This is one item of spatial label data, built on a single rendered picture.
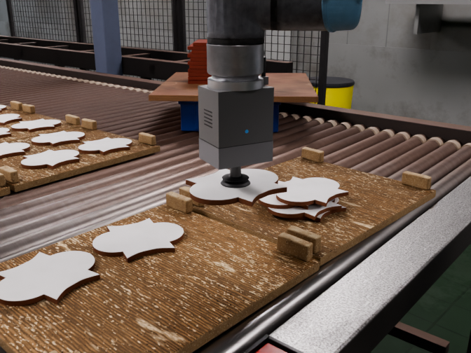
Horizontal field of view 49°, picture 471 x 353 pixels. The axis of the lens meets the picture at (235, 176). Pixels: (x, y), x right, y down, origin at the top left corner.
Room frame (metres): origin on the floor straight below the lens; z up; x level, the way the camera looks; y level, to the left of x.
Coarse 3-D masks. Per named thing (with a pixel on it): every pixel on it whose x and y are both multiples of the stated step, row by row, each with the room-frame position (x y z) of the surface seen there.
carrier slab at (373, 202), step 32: (288, 160) 1.20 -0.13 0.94; (352, 192) 0.98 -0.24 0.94; (384, 192) 0.98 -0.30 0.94; (416, 192) 0.98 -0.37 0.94; (256, 224) 0.82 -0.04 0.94; (288, 224) 0.82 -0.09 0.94; (320, 224) 0.82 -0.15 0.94; (352, 224) 0.82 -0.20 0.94; (384, 224) 0.84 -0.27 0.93; (320, 256) 0.71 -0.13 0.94
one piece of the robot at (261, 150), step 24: (264, 72) 0.71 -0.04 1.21; (216, 96) 0.65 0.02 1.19; (240, 96) 0.66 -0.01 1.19; (264, 96) 0.68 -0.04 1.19; (216, 120) 0.65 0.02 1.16; (240, 120) 0.66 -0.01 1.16; (264, 120) 0.68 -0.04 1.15; (216, 144) 0.65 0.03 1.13; (240, 144) 0.66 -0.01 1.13; (264, 144) 0.68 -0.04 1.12; (240, 168) 0.69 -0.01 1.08
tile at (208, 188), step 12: (192, 180) 0.70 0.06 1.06; (204, 180) 0.70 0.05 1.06; (216, 180) 0.70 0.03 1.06; (252, 180) 0.70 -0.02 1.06; (264, 180) 0.70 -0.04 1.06; (276, 180) 0.70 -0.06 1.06; (192, 192) 0.66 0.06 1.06; (204, 192) 0.66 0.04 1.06; (216, 192) 0.66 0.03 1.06; (228, 192) 0.66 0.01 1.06; (240, 192) 0.66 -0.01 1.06; (252, 192) 0.66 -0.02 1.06; (264, 192) 0.66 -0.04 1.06; (276, 192) 0.67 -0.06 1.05; (204, 204) 0.63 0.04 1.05; (216, 204) 0.63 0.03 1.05; (228, 204) 0.63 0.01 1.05; (252, 204) 0.63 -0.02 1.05
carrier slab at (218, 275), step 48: (192, 240) 0.76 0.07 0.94; (240, 240) 0.76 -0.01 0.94; (96, 288) 0.61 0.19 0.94; (144, 288) 0.61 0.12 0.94; (192, 288) 0.61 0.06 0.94; (240, 288) 0.61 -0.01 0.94; (288, 288) 0.63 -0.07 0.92; (0, 336) 0.51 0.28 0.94; (48, 336) 0.51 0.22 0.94; (96, 336) 0.51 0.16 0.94; (144, 336) 0.51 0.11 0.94; (192, 336) 0.51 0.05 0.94
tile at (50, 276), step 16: (48, 256) 0.69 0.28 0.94; (64, 256) 0.69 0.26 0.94; (80, 256) 0.69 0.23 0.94; (0, 272) 0.64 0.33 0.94; (16, 272) 0.64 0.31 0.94; (32, 272) 0.64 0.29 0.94; (48, 272) 0.64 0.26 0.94; (64, 272) 0.64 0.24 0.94; (80, 272) 0.64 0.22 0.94; (0, 288) 0.60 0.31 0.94; (16, 288) 0.60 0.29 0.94; (32, 288) 0.60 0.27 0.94; (48, 288) 0.60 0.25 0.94; (64, 288) 0.60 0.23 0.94; (16, 304) 0.57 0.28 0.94
